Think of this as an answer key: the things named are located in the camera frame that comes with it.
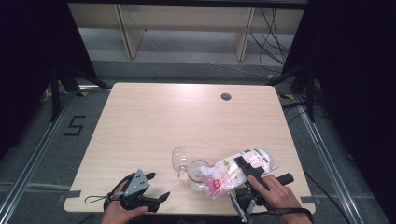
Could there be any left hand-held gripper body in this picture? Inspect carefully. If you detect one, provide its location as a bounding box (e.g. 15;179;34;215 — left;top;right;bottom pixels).
119;168;160;213

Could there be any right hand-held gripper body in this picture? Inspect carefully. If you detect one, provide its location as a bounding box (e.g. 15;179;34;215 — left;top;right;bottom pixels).
228;173;294;224

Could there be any white powder bag red label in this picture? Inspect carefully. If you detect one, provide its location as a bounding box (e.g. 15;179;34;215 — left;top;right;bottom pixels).
200;147;279;200

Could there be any clear glass jar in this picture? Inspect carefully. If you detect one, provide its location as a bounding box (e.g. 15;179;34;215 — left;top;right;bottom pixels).
186;158;216;192

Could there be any person's right hand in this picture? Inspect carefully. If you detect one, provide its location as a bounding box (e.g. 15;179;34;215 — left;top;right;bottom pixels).
247;174;303;218

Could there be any person's left hand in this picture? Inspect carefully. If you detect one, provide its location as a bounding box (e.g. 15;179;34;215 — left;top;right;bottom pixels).
101;181;149;224

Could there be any clear hinged jar lid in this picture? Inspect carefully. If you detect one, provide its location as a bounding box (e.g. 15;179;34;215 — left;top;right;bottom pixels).
171;145;189;179

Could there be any grey tape tab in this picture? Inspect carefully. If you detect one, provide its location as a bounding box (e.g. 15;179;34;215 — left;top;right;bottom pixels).
300;195;318;205
57;189;82;203

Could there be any black metal stand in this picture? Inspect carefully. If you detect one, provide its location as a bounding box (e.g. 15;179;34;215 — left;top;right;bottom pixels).
49;63;110;122
267;66;316;123

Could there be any black curtain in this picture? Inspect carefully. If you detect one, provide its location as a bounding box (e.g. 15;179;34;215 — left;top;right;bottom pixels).
0;0;97;160
281;0;396;220

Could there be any light wooden shelf unit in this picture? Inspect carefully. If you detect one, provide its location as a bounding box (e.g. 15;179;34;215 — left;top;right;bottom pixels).
67;3;304;62

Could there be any black wrist strap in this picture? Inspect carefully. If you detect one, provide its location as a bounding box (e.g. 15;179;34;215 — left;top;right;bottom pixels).
253;206;315;224

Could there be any thin black cord loop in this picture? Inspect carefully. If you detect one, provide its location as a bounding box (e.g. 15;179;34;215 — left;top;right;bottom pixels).
84;194;113;210

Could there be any metal floor rail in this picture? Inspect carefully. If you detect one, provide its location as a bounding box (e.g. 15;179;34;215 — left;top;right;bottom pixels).
295;95;365;224
0;92;78;216

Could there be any black floor cable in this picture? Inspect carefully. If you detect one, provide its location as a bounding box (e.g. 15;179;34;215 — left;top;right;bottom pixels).
304;171;354;224

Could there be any bundle of black cables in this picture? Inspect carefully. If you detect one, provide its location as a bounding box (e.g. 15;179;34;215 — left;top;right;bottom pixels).
249;7;291;75

